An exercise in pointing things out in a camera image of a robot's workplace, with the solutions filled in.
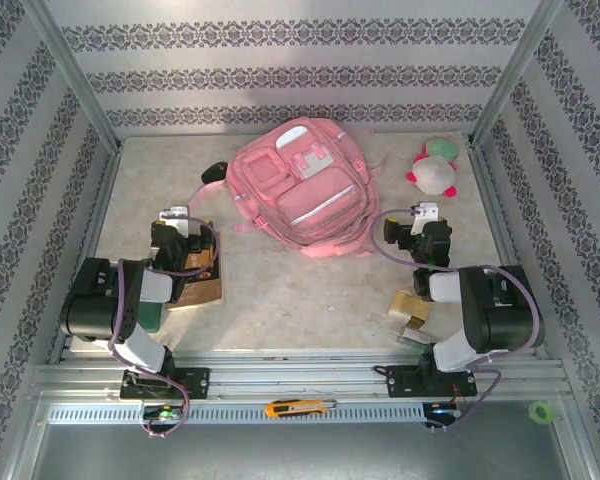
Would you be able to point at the aluminium frame post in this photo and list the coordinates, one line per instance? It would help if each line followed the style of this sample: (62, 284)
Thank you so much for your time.
(75, 80)
(515, 75)

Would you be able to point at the green notebook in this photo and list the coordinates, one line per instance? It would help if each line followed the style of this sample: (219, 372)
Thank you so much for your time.
(151, 317)

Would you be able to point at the beige wooden block toy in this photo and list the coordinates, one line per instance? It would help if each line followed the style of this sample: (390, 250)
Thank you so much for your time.
(405, 305)

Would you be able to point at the aluminium table side rail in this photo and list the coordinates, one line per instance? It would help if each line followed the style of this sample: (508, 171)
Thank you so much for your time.
(497, 225)
(96, 220)

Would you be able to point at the orange utility knife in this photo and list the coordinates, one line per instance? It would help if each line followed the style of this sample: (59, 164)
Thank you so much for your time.
(290, 408)

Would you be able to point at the black computer mouse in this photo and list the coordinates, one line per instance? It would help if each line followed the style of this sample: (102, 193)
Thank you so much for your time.
(212, 173)

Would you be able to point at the pink school backpack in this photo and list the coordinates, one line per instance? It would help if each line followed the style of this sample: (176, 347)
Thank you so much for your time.
(300, 200)

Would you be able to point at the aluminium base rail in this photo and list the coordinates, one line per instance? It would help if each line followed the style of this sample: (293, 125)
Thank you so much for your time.
(290, 375)

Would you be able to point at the brown black book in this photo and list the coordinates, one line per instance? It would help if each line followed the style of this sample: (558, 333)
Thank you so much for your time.
(205, 290)

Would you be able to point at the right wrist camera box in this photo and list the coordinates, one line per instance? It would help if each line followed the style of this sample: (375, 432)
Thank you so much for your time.
(426, 210)

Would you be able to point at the green tape roll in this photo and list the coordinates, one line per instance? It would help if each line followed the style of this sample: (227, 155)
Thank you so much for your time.
(531, 412)

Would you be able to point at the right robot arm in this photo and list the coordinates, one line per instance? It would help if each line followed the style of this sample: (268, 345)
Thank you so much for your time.
(500, 310)

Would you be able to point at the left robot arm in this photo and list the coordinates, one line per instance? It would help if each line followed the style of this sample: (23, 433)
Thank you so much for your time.
(95, 300)

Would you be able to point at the small lit circuit board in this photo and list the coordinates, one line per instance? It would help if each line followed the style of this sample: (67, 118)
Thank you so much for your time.
(442, 412)
(162, 414)

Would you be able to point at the white pink green plush toy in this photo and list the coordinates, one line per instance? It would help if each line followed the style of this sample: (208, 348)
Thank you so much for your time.
(432, 175)

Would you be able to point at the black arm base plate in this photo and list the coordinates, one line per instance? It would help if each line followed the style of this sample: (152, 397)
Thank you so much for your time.
(195, 382)
(405, 380)

